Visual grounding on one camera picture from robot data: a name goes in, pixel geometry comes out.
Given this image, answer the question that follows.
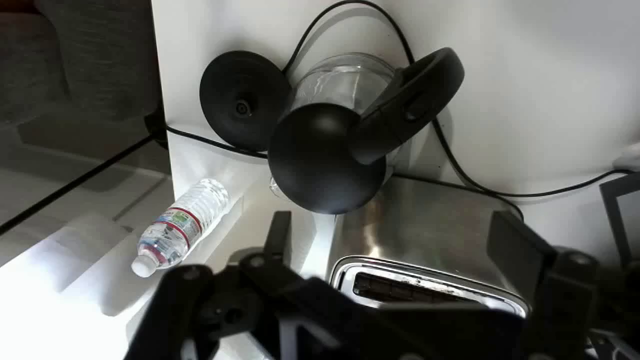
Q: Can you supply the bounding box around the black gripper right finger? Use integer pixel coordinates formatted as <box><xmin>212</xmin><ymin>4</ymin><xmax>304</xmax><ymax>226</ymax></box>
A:
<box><xmin>489</xmin><ymin>207</ymin><xmax>603</xmax><ymax>360</ymax></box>

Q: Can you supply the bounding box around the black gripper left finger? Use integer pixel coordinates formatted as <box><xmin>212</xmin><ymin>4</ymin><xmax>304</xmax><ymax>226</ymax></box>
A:
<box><xmin>126</xmin><ymin>210</ymin><xmax>317</xmax><ymax>360</ymax></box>

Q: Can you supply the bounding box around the glass kettle with black lid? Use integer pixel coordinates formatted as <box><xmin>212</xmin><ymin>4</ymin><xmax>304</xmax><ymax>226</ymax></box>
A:
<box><xmin>267</xmin><ymin>45</ymin><xmax>466</xmax><ymax>215</ymax></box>

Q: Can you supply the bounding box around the black round kettle base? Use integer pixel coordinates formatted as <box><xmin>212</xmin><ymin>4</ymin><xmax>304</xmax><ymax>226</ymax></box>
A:
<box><xmin>198</xmin><ymin>48</ymin><xmax>294</xmax><ymax>151</ymax></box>

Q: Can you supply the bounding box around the clear plastic water bottle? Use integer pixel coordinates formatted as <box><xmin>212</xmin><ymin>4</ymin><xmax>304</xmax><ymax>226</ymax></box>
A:
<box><xmin>131</xmin><ymin>175</ymin><xmax>232</xmax><ymax>280</ymax></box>

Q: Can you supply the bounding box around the stainless steel toaster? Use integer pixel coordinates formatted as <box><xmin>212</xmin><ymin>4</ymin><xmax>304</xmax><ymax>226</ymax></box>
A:
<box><xmin>327</xmin><ymin>173</ymin><xmax>533</xmax><ymax>317</ymax></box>

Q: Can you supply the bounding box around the grey upholstered couch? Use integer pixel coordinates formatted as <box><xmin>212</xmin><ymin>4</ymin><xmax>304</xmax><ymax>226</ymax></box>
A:
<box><xmin>0</xmin><ymin>0</ymin><xmax>163</xmax><ymax>146</ymax></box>

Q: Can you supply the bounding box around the black kettle power cable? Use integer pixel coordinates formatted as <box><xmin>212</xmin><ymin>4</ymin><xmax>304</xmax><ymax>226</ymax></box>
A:
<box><xmin>163</xmin><ymin>0</ymin><xmax>640</xmax><ymax>201</ymax></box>

